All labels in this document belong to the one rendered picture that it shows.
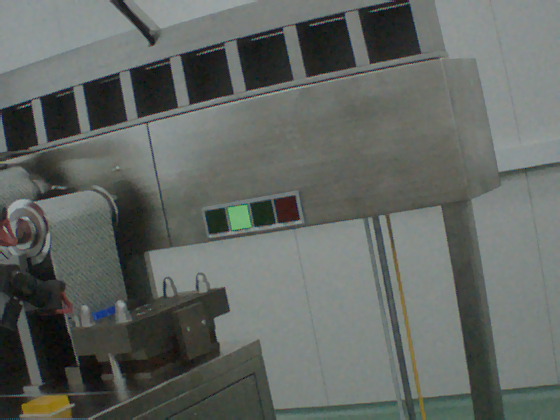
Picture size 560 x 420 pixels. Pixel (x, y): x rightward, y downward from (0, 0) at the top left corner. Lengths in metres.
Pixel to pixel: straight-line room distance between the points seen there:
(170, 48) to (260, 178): 0.38
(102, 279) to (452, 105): 0.89
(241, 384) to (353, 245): 2.54
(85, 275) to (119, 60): 0.53
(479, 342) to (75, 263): 0.93
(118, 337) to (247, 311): 3.05
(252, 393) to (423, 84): 0.81
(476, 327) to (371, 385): 2.64
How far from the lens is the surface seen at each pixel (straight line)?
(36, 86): 2.70
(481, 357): 2.37
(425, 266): 4.72
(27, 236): 2.28
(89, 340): 2.21
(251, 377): 2.41
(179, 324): 2.26
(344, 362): 4.99
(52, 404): 2.04
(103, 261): 2.41
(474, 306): 2.35
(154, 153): 2.47
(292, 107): 2.27
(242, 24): 2.33
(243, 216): 2.35
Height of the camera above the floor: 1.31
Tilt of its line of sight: 3 degrees down
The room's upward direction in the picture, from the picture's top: 11 degrees counter-clockwise
